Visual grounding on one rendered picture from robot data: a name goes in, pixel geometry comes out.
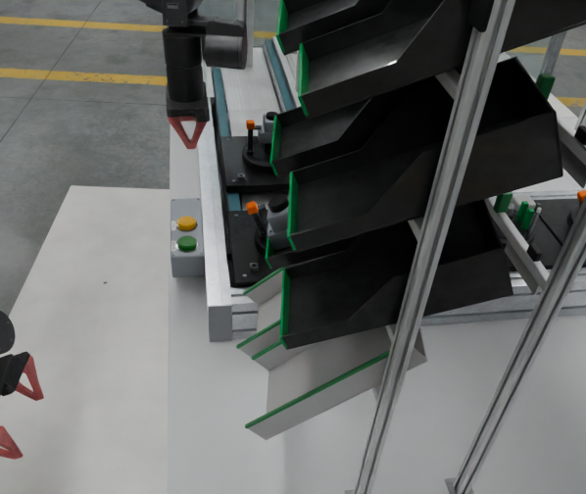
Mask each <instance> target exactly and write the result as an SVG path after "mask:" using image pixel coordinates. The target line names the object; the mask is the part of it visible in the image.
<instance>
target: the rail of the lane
mask: <svg viewBox="0 0 586 494"><path fill-rule="evenodd" d="M208 103H209V115H210V120H209V121H208V122H207V123H206V125H205V127H204V129H203V132H202V134H201V136H200V138H199V141H198V143H197V147H198V163H199V179H200V195H201V201H202V217H203V232H204V248H205V269H206V274H205V277H206V293H207V309H208V326H209V341H210V342H218V341H231V340H232V303H231V293H230V284H229V274H228V265H227V260H231V246H230V237H229V236H226V237H225V238H224V228H223V219H222V209H221V200H220V183H219V173H218V164H217V154H216V145H215V136H214V127H213V117H212V108H211V99H210V97H208Z"/></svg>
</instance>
